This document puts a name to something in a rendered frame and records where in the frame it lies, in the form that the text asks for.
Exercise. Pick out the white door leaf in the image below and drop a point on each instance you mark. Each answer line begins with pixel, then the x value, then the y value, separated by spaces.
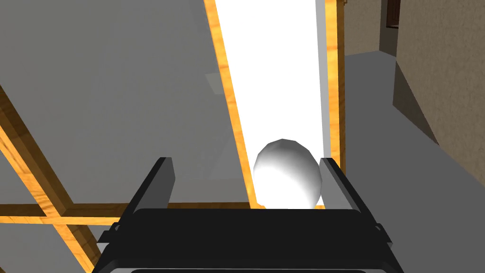
pixel 273 76

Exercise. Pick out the white round door knob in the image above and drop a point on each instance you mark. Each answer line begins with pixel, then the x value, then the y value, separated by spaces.
pixel 288 174

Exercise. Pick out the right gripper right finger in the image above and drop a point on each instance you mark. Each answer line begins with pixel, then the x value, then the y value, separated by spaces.
pixel 337 193

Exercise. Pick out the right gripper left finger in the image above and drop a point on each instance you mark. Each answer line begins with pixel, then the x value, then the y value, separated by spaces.
pixel 157 189

